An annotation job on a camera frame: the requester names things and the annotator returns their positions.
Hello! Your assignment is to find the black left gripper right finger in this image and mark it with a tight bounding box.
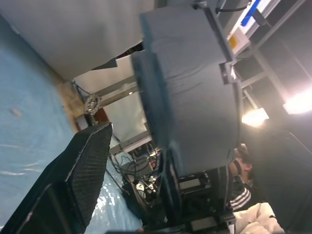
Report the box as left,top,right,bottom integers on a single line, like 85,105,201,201
270,131,312,234

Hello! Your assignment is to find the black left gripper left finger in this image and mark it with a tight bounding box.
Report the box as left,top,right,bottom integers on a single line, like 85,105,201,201
0,121,114,234

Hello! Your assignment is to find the finned round motor lid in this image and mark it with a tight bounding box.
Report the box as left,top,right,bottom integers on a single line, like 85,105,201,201
84,95,102,115

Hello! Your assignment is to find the white jacket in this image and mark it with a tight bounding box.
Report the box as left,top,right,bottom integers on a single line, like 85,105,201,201
231,202,286,234

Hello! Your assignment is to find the person in striped black jacket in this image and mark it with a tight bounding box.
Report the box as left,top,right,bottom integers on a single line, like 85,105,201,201
228,142,259,211

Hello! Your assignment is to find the brown cardboard sheet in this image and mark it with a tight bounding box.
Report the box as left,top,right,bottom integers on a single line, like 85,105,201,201
55,70,82,130

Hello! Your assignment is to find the white board panel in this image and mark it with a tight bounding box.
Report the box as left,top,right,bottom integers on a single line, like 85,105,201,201
73,57,148,147

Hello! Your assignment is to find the bright ceiling light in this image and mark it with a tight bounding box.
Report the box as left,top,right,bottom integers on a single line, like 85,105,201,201
282,92,312,116
240,106,270,129

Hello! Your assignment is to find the blue foam table cover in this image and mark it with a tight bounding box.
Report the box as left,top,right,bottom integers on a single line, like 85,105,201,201
0,14,144,234

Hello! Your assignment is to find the white backdrop cloth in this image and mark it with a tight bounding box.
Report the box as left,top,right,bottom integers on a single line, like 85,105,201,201
0,0,195,82

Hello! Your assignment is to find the blue tape strip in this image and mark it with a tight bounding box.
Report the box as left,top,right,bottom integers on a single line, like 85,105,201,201
240,0,262,26

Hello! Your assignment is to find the tangle of black cables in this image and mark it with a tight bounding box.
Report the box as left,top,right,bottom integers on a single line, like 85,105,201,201
109,136,170,213

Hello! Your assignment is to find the aluminium frame bar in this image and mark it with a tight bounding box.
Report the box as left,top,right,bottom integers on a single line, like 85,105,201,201
96,81,140,108

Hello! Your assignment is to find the aluminium ceiling frame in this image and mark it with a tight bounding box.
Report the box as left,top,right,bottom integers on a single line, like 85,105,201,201
192,0,312,103

